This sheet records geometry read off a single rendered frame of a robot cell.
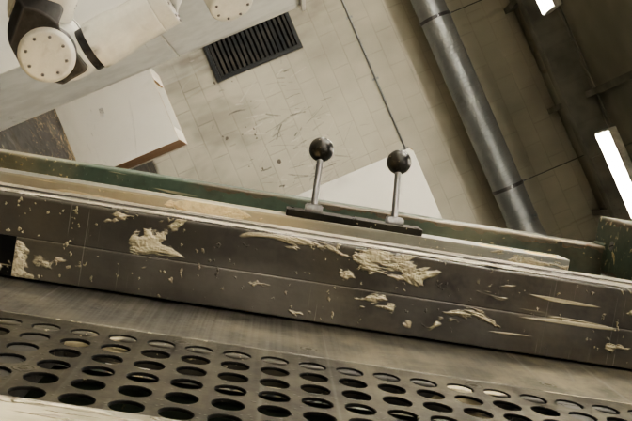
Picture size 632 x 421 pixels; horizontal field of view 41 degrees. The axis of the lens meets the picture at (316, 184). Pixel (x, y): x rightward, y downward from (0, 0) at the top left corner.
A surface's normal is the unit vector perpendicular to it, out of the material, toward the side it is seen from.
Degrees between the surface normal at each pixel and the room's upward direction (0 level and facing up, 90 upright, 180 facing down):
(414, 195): 90
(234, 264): 90
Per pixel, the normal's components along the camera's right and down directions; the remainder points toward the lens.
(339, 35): 0.00, -0.04
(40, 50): 0.17, 0.37
